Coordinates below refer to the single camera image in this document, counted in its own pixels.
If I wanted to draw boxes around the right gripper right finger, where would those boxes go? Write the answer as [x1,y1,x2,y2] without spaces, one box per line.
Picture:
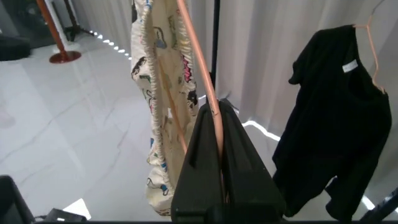
[218,99,287,222]

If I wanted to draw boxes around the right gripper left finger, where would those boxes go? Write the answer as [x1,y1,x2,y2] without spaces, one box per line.
[170,102,224,222]

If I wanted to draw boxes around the black garment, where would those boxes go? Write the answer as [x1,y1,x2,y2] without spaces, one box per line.
[272,24,392,222]

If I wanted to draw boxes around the pink clothes hanger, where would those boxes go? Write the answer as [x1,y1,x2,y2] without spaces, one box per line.
[353,0,388,94]
[157,0,229,203]

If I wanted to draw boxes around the cream printed garment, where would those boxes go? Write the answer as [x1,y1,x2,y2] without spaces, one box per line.
[130,0,200,217]

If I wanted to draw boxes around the black clothes rack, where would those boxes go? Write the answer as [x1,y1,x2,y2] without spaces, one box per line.
[210,0,398,222]

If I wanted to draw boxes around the white curtain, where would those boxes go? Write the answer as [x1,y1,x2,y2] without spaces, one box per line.
[73,0,398,194]

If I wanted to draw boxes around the black power adapter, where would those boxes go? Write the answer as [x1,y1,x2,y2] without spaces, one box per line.
[43,207,88,222]

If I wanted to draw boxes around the red round stand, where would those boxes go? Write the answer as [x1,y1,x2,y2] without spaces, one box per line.
[35,0,82,65]

